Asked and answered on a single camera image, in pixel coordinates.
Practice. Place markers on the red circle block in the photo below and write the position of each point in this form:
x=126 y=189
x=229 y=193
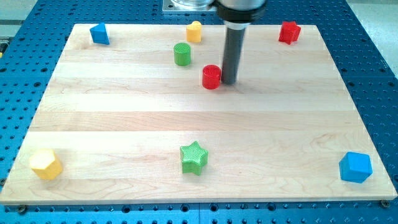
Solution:
x=211 y=75

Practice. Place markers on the green circle block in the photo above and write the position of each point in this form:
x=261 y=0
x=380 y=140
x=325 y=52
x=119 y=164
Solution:
x=182 y=54

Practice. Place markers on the yellow heart block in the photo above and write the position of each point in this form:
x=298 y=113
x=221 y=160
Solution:
x=193 y=32

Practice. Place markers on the green star block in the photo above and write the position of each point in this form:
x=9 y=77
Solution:
x=193 y=158

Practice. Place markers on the light wooden board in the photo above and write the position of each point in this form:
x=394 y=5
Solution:
x=116 y=116

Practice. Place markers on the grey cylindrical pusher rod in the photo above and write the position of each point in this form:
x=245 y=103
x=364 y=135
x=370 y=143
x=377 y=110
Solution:
x=231 y=56

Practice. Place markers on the red star block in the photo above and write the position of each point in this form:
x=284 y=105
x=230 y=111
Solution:
x=289 y=32

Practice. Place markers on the blue triangle block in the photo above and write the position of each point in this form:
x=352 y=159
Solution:
x=99 y=34

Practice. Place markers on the yellow hexagon block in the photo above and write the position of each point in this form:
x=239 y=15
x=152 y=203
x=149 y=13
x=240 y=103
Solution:
x=46 y=164

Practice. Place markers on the blue cube block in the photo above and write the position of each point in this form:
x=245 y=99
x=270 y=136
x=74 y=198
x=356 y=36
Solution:
x=355 y=167

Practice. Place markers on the board corner screw left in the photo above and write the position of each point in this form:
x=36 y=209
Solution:
x=21 y=209

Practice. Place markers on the board corner screw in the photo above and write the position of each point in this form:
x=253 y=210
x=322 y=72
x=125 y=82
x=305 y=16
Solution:
x=384 y=203
x=21 y=209

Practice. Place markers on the board corner screw right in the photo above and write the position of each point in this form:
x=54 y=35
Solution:
x=384 y=203

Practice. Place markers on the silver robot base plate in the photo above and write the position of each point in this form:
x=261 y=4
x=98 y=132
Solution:
x=187 y=5

